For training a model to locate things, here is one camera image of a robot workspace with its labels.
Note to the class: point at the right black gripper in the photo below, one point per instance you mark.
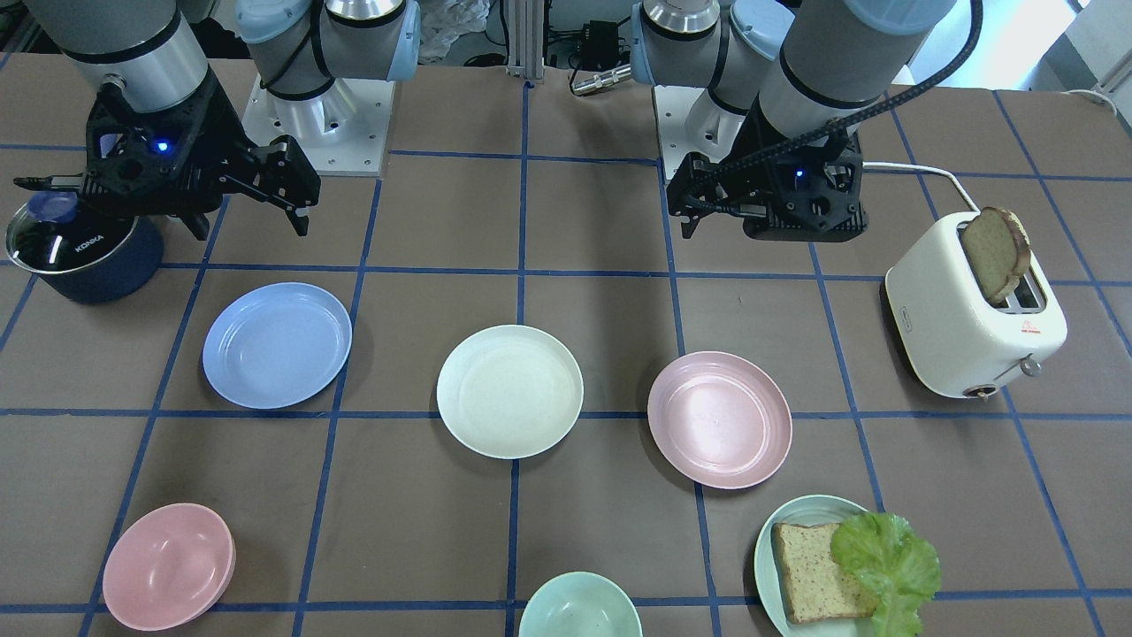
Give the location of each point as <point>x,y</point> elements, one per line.
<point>218,122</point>

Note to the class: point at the bread slice in toaster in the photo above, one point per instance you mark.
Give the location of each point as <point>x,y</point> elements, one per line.
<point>998,250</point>

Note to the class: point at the blue plate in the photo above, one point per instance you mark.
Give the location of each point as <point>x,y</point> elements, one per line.
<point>277,346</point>

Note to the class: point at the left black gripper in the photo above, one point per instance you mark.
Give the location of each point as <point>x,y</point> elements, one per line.
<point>745,141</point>

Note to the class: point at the pink bowl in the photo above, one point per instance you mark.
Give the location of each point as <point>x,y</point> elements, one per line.
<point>169,567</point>

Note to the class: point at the white toaster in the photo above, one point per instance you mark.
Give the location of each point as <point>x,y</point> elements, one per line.
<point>957,344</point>

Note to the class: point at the green bowl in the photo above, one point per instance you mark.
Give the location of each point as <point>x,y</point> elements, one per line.
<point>580,604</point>

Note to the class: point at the black electronics box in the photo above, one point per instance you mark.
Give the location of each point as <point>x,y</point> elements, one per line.
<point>599,46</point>

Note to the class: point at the green plate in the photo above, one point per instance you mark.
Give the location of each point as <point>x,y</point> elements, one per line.
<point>770,576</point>

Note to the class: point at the pink plate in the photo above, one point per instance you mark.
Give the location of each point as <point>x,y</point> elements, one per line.
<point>720,420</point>

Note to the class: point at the lettuce leaf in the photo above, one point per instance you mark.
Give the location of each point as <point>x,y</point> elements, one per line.
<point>897,566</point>

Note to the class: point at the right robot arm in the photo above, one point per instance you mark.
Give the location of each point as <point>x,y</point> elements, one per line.
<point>300,48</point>

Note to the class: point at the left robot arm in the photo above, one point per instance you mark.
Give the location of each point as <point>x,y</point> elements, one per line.
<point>785,86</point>

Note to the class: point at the bread slice on plate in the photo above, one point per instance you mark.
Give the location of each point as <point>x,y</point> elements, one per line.
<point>817,587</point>

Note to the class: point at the aluminium frame post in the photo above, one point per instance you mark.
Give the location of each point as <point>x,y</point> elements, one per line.
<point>526,39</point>

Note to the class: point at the cream plate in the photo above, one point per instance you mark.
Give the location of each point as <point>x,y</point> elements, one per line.
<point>510,391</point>

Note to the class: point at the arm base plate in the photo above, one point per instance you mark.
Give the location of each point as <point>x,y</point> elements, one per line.
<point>685,124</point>
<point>343,132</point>

